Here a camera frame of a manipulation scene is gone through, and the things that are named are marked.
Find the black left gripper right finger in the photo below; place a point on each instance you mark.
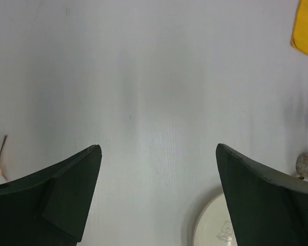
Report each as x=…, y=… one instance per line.
x=266, y=206

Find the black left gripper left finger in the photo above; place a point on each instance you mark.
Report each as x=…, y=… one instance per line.
x=50, y=206

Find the yellow Pikachu cloth placemat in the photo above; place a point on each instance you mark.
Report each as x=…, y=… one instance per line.
x=299, y=38

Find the thin brown fork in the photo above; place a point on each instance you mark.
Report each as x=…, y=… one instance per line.
x=2, y=172

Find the cream round plate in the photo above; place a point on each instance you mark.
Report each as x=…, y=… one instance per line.
x=209, y=223

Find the speckled ceramic cup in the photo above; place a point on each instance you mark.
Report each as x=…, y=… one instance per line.
x=302, y=165

